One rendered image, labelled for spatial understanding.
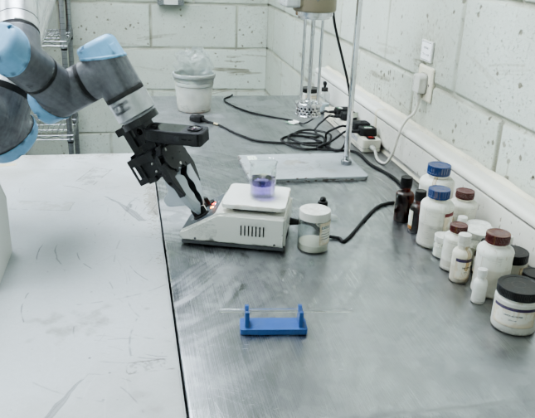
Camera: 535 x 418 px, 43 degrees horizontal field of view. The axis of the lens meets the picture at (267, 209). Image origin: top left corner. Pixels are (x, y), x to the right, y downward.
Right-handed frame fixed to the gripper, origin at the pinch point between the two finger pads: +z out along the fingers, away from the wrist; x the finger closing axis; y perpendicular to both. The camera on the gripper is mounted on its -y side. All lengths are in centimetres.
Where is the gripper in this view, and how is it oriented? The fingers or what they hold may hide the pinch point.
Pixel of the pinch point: (201, 205)
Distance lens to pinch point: 129.3
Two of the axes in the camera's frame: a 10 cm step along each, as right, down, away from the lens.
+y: -8.2, 3.0, 4.8
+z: 4.7, 8.4, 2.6
